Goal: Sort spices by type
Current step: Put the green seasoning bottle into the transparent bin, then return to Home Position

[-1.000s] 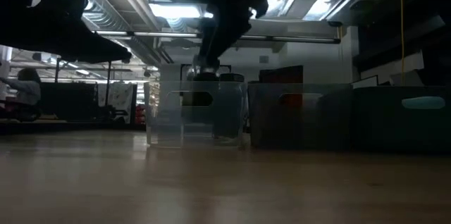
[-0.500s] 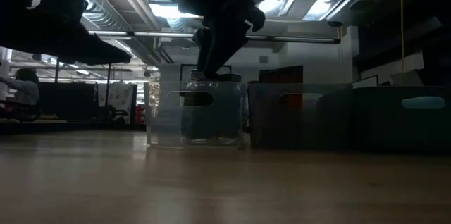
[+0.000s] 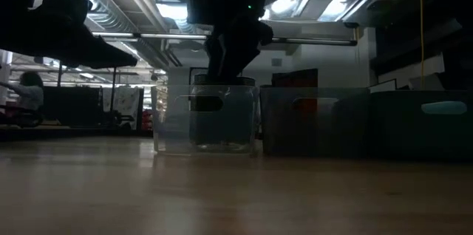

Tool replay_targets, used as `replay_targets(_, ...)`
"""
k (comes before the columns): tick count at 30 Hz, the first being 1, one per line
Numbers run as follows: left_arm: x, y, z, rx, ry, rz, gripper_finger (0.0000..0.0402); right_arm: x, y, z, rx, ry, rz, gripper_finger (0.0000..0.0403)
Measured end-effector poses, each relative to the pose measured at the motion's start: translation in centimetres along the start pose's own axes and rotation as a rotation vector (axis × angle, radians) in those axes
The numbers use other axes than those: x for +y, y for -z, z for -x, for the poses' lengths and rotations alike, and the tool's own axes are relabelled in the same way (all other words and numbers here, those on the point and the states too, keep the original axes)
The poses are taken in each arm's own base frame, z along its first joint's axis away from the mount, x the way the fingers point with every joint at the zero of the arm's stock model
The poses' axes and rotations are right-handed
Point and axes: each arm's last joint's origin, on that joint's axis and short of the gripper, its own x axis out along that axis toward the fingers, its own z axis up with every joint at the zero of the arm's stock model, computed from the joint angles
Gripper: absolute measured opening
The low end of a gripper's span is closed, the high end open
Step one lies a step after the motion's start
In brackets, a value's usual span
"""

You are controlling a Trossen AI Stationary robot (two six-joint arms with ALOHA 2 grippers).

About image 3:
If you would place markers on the clear plastic bin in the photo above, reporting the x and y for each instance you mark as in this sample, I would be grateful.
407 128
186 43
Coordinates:
166 131

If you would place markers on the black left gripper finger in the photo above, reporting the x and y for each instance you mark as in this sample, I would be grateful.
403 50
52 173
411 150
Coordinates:
107 57

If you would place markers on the dark red box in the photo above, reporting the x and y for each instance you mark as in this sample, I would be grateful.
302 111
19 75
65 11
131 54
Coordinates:
295 78

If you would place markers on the silver corrugated ceiling duct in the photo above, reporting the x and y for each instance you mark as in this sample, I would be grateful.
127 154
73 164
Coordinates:
111 13

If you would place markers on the green plastic bin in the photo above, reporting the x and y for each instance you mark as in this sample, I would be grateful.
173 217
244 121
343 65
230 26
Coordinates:
414 135

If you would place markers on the grey translucent plastic bin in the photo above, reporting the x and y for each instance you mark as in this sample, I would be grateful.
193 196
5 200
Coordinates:
325 135

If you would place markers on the black partition panel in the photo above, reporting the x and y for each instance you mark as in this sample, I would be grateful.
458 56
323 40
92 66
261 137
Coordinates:
74 105

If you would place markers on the white patterned cloth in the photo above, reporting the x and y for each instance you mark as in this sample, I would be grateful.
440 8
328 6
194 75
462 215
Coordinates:
127 102

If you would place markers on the person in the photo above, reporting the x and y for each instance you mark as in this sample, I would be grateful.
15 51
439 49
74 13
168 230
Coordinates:
31 92

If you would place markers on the silver horizontal pipe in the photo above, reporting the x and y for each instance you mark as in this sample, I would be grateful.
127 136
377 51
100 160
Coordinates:
314 41

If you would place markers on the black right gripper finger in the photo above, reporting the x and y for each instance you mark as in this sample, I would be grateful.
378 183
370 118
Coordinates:
242 46
214 57

